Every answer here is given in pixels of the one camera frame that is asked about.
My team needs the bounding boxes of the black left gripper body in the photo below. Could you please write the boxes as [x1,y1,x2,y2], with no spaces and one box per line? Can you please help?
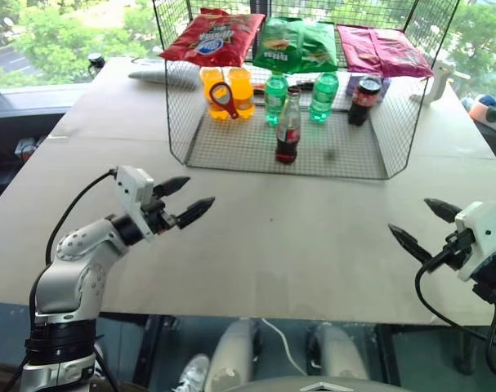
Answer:
[141,185,179,236]

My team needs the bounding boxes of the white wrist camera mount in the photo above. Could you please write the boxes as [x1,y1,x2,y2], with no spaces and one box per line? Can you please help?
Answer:
[115,165,155,242]
[454,199,496,283]

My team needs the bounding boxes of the colourful plush toy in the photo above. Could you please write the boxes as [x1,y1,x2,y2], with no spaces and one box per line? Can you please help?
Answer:
[462,93,496,136]

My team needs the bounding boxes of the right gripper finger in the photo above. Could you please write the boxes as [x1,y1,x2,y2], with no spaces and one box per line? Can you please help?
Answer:
[387,223,435,265]
[423,198,463,225]

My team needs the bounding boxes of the green chip bag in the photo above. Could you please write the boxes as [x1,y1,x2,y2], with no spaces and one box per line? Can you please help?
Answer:
[252,16,339,75]

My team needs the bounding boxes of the white clamp stand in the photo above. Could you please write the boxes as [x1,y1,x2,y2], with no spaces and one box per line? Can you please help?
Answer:
[409,60,457,106]

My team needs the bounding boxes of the grey and red device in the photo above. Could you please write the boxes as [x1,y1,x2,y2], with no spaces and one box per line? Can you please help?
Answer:
[14,136,48,163]

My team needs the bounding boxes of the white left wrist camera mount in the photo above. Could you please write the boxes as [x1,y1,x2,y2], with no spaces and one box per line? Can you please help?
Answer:
[115,165,155,242]

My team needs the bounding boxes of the grey rounded robot torso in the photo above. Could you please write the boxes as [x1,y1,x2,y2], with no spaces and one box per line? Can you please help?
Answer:
[235,375,408,392]

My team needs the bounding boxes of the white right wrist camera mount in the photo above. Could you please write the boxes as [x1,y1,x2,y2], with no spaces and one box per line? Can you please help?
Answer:
[454,199,496,283]

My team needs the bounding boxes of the orange soda plastic bottle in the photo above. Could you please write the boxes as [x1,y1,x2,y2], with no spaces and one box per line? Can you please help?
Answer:
[199,67,229,122]
[226,67,256,122]

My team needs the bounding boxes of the green soda plastic bottle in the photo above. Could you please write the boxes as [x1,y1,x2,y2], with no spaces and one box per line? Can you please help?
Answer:
[309,72,340,125]
[264,71,290,126]

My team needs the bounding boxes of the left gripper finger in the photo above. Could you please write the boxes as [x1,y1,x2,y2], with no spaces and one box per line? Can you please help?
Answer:
[176,196,217,230]
[153,176,191,201]

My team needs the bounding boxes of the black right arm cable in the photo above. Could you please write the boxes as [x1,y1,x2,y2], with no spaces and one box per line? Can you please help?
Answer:
[414,240,496,367]

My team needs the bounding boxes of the red bottle opener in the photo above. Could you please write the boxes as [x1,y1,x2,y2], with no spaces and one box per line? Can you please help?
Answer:
[209,81,240,121]

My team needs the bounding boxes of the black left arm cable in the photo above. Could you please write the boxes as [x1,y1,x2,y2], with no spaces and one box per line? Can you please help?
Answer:
[29,170,118,311]

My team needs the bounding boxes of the white cable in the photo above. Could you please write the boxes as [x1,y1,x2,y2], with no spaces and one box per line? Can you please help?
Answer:
[261,318,310,376]

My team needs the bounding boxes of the grey robot leg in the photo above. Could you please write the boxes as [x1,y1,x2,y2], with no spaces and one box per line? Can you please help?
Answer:
[307,322,369,381]
[202,318,261,392]

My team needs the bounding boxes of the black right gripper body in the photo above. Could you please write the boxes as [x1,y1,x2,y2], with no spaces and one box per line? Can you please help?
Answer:
[443,228,474,270]

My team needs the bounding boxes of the black wire mesh rack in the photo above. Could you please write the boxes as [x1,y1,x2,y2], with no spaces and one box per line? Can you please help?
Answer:
[151,0,463,180]

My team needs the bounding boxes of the magenta chip bag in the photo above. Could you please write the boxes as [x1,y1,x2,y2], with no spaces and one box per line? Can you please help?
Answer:
[336,24,435,79]

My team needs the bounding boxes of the white sneaker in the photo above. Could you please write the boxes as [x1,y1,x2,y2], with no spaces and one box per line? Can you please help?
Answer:
[177,354,211,392]

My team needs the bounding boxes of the grey right robot leg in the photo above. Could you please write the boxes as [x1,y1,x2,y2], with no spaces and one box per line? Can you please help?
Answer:
[307,322,369,381]

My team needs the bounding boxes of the glass cola bottle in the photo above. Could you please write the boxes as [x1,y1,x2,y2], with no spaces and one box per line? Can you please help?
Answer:
[275,86,302,166]

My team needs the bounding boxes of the grey left robot leg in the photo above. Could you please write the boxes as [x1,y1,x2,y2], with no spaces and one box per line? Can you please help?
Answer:
[202,318,261,392]

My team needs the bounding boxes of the red chip bag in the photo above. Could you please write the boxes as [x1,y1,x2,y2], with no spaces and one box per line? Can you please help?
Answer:
[158,7,267,69]

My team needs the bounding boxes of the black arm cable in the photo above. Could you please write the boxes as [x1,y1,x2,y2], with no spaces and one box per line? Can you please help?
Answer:
[414,240,496,367]
[29,170,118,311]

